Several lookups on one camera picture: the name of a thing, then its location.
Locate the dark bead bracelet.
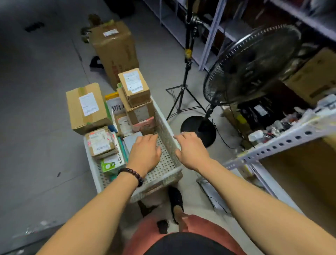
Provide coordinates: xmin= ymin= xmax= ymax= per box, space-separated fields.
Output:
xmin=118 ymin=167 xmax=144 ymax=187

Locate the white flat board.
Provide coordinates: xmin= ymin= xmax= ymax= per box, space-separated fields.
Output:
xmin=197 ymin=168 xmax=237 ymax=213

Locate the person's left hand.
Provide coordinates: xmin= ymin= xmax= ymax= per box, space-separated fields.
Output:
xmin=127 ymin=134 xmax=162 ymax=179

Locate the white plastic basket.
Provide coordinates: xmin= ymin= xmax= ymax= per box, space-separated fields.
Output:
xmin=83 ymin=96 xmax=183 ymax=203

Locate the grey white box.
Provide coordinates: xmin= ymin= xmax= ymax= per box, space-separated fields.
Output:
xmin=123 ymin=131 xmax=143 ymax=153

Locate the olive brown box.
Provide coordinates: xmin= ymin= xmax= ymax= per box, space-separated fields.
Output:
xmin=223 ymin=105 xmax=252 ymax=137

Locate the dark green cardboard box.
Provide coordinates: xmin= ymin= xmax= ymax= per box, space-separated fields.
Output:
xmin=65 ymin=83 xmax=113 ymax=136

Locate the black bin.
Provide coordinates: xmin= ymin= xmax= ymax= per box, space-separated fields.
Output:
xmin=104 ymin=0 xmax=136 ymax=18

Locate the taped brown parcel long label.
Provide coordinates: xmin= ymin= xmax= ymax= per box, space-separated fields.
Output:
xmin=114 ymin=113 xmax=133 ymax=137

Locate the white storage rack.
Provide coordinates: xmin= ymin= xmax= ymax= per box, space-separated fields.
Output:
xmin=143 ymin=0 xmax=336 ymax=71

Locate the grey floor item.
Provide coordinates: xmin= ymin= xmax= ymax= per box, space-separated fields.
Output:
xmin=80 ymin=26 xmax=92 ymax=44

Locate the black tripod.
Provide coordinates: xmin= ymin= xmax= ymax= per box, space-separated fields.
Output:
xmin=166 ymin=0 xmax=208 ymax=121

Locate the person's red trouser leg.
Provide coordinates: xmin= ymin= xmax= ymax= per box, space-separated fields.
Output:
xmin=181 ymin=214 xmax=247 ymax=255
xmin=123 ymin=215 xmax=166 ymax=255

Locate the white perforated metal rack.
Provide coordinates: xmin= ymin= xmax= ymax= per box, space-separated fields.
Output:
xmin=223 ymin=94 xmax=336 ymax=216

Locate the squarish white-label cardboard box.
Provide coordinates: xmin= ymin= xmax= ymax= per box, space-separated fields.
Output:
xmin=117 ymin=88 xmax=155 ymax=125

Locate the big plain cardboard sheet box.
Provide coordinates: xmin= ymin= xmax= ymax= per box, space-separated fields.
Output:
xmin=260 ymin=136 xmax=336 ymax=229

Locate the person's right hand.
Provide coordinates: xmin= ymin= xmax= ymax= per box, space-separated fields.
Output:
xmin=173 ymin=132 xmax=212 ymax=173

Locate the black standing fan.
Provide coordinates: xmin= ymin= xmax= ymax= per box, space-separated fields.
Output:
xmin=180 ymin=24 xmax=302 ymax=148

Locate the person's left forearm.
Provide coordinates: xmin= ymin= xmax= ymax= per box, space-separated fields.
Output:
xmin=36 ymin=172 xmax=144 ymax=255

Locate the black floor object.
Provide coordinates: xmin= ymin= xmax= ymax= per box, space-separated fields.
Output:
xmin=89 ymin=55 xmax=104 ymax=69

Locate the person's black shoe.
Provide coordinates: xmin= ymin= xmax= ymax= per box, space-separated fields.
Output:
xmin=167 ymin=186 xmax=184 ymax=225
xmin=156 ymin=219 xmax=170 ymax=234

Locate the pink red box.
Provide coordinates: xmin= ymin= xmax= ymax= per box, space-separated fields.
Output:
xmin=131 ymin=117 xmax=155 ymax=135

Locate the black machine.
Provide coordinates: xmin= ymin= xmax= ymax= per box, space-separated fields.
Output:
xmin=237 ymin=96 xmax=287 ymax=132

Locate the grey metal rack frame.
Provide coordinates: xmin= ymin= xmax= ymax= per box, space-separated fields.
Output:
xmin=0 ymin=220 xmax=66 ymax=255

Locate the small box with label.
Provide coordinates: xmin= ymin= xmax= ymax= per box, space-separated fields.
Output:
xmin=118 ymin=68 xmax=152 ymax=108

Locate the flat black floor item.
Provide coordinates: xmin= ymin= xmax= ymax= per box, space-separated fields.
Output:
xmin=25 ymin=21 xmax=45 ymax=33

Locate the white paper sign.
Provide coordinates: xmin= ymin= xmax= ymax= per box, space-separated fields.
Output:
xmin=106 ymin=97 xmax=124 ymax=119

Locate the tall printed floor carton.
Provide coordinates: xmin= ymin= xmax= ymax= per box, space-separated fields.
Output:
xmin=89 ymin=20 xmax=140 ymax=90

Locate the person's black shirt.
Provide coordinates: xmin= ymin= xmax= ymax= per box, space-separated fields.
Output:
xmin=143 ymin=232 xmax=237 ymax=255

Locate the dark brown cardboard carton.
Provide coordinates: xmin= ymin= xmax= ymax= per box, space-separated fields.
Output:
xmin=285 ymin=47 xmax=336 ymax=105

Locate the person's right forearm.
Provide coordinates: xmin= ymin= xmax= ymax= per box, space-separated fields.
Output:
xmin=198 ymin=160 xmax=336 ymax=255

